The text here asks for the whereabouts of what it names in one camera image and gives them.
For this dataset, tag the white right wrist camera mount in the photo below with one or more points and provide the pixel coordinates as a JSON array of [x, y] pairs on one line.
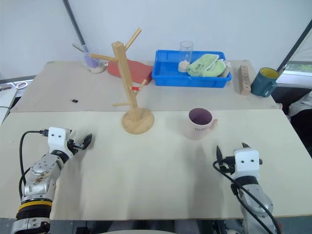
[[246, 162]]

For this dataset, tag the pink mug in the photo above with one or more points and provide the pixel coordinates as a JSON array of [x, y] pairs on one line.
[[196, 130]]

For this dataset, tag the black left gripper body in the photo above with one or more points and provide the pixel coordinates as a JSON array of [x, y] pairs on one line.
[[75, 146]]

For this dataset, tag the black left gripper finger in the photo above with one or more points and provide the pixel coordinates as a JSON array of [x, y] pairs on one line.
[[87, 141], [73, 134]]

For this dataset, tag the green cloth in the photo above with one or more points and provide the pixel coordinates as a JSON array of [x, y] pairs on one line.
[[207, 67]]

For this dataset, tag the wooden block with holes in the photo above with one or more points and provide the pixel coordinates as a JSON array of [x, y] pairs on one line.
[[243, 80]]

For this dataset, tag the teal mug yellow inside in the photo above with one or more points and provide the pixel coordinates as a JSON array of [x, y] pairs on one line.
[[262, 85]]

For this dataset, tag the dark rounded robot base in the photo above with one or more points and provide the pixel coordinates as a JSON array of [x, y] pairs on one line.
[[146, 225]]

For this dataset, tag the blue plastic bin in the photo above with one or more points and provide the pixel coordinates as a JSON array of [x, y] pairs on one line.
[[170, 75]]

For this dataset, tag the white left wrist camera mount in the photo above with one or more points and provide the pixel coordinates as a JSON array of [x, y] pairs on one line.
[[57, 140]]

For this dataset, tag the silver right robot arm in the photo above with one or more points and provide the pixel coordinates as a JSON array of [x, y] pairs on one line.
[[256, 200]]

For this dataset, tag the dark slanted frame bar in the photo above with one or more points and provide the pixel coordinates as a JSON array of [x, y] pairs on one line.
[[293, 46]]

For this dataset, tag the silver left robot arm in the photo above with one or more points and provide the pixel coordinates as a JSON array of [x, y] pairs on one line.
[[40, 175]]

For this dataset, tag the glass with purple liquid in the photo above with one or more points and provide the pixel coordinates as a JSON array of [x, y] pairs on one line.
[[93, 64]]

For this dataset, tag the person in dark clothes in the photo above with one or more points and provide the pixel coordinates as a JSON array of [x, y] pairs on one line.
[[301, 122]]

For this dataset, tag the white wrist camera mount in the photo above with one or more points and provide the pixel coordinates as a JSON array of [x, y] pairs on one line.
[[246, 162], [57, 140]]

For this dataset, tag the small black chip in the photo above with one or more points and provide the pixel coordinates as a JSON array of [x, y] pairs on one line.
[[74, 100]]

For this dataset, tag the clear glass in tray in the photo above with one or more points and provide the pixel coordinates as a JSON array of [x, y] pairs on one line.
[[186, 52]]

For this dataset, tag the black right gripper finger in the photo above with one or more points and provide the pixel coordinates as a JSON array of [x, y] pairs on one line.
[[245, 146], [220, 156]]

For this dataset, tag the stick in glass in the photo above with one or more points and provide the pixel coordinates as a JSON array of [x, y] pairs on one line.
[[79, 48]]

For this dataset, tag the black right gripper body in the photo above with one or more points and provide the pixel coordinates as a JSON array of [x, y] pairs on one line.
[[228, 164]]

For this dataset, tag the wooden mug tree stand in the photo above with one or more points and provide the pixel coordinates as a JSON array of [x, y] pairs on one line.
[[126, 80]]

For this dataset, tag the grey metal pole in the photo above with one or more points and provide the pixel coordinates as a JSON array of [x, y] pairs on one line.
[[74, 22]]

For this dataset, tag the white tape roll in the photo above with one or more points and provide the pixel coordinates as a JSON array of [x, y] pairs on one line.
[[21, 85]]

